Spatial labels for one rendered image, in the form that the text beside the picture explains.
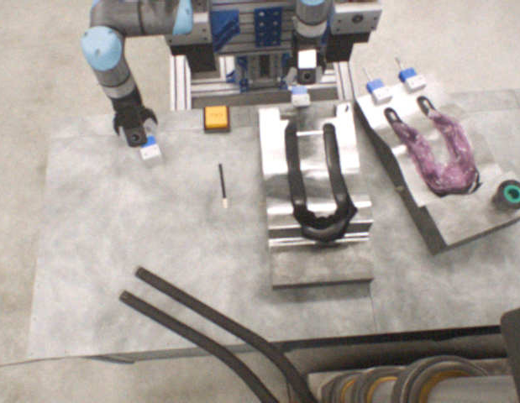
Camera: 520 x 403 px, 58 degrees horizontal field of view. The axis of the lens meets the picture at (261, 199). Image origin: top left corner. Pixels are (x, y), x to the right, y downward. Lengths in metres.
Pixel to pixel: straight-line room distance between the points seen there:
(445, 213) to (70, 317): 0.99
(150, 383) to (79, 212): 0.91
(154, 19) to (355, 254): 0.73
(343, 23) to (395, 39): 1.30
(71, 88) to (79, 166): 1.24
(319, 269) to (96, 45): 0.73
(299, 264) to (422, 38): 1.85
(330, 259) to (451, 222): 0.32
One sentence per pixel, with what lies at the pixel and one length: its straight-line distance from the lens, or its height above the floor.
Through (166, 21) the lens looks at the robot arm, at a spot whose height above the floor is 1.25.
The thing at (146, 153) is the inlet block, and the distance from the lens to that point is 1.37.
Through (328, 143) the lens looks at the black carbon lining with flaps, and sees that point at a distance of 1.33.
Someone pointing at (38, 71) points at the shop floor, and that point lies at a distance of 2.81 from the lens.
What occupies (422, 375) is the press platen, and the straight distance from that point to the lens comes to 0.52.
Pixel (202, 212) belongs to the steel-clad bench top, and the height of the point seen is 0.80.
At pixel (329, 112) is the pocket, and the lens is 1.40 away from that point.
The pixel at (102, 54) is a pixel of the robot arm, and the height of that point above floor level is 1.28.
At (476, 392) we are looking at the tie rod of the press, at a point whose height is 1.65.
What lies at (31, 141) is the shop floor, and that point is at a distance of 2.59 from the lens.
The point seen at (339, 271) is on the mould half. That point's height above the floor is 0.86.
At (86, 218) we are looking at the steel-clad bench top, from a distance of 1.40.
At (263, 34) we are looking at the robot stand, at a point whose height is 0.79.
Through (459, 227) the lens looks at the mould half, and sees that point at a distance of 1.28.
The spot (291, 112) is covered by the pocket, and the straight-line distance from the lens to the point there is 1.39.
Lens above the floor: 2.04
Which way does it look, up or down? 68 degrees down
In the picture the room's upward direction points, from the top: 1 degrees counter-clockwise
